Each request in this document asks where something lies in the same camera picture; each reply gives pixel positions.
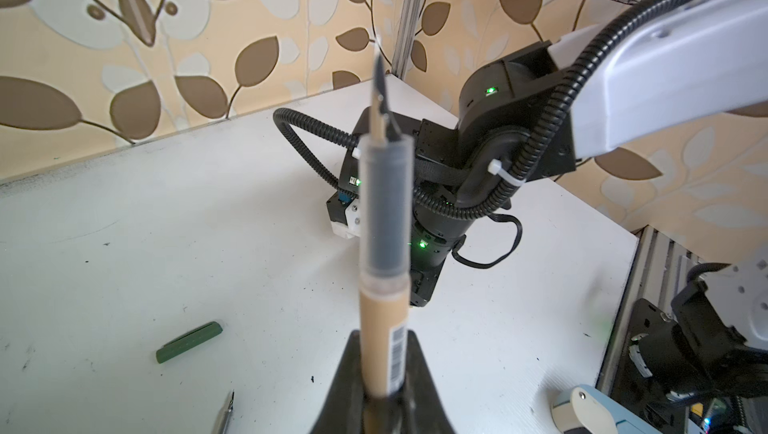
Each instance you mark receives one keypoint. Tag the grey teal tool holder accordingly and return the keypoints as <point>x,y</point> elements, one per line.
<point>584,409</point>

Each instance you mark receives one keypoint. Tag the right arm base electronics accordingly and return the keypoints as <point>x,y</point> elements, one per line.
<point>697,364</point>

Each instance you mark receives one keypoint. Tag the aluminium frame rails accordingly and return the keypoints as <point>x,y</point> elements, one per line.
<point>409,15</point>

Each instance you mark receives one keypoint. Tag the green pen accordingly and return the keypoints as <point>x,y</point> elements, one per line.
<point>225,417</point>

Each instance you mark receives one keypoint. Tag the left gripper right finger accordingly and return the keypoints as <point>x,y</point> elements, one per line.
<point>423,409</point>

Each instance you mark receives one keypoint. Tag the tan pen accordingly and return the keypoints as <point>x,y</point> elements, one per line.
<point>387,172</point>

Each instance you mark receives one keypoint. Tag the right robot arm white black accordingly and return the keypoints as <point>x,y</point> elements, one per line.
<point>537,112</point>

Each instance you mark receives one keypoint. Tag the green pen cap right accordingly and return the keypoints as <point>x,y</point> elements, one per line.
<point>188,341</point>

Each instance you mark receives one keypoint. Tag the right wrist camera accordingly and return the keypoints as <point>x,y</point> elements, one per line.
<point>344,215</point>

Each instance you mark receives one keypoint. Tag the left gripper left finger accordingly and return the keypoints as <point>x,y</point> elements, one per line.
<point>342,410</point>

